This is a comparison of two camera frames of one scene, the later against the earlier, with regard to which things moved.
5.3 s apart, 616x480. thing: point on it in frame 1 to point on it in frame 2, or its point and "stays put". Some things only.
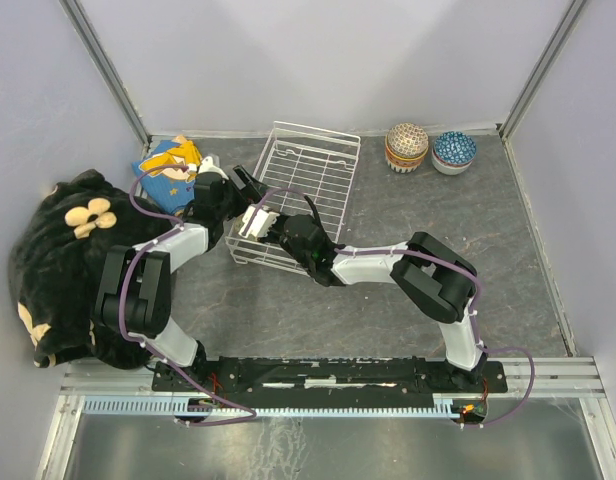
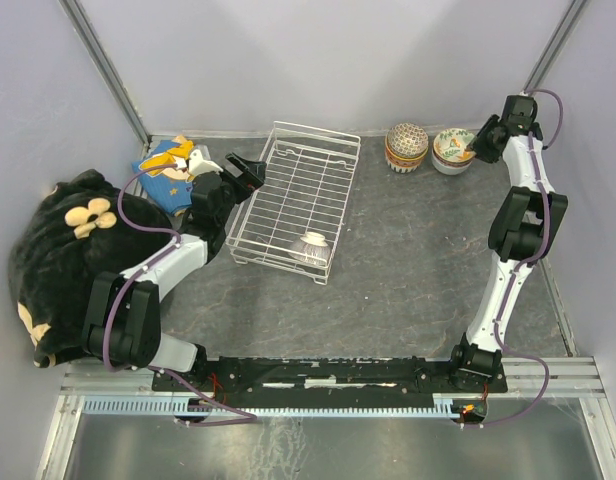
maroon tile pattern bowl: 407,139 stays put
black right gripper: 282,218 to 477,142
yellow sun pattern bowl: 401,160 stays put
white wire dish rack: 298,163 stays put
